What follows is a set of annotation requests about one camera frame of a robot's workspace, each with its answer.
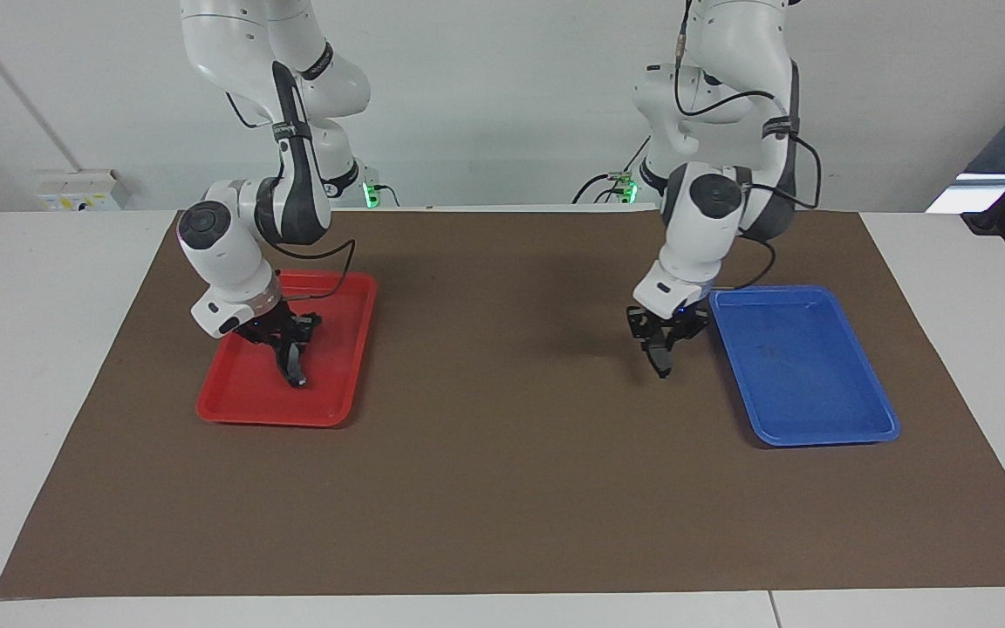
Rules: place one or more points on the brown table mat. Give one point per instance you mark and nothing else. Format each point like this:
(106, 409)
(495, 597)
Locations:
(502, 480)

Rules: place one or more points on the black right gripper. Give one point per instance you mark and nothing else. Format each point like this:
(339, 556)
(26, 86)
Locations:
(276, 327)

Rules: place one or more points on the white box yellow labels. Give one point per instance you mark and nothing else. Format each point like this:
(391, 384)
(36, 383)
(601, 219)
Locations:
(84, 190)

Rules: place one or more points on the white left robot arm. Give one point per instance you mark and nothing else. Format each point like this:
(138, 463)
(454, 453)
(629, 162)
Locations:
(703, 227)

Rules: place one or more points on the red plastic tray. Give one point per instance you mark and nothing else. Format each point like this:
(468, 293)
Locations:
(328, 384)

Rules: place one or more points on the blue plastic tray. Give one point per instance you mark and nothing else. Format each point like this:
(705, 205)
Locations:
(816, 384)

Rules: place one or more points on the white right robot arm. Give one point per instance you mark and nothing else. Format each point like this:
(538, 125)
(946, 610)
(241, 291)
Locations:
(223, 253)

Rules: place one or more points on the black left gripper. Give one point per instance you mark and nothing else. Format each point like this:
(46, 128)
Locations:
(668, 324)

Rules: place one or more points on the dark brake pad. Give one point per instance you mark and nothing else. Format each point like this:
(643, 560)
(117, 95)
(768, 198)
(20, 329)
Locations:
(661, 362)

